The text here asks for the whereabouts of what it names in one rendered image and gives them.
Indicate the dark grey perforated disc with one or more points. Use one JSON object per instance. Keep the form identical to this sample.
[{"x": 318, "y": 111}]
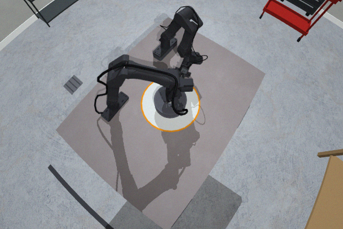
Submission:
[{"x": 164, "y": 109}]

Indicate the white circular mat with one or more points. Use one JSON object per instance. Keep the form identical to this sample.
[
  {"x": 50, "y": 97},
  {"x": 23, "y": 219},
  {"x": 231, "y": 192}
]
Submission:
[{"x": 166, "y": 123}]

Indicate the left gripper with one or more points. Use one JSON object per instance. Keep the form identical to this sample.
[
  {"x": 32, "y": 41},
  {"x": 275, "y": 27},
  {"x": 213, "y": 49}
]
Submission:
[{"x": 184, "y": 65}]

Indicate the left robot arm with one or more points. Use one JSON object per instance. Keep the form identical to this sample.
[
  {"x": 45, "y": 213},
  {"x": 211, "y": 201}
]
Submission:
[{"x": 181, "y": 19}]

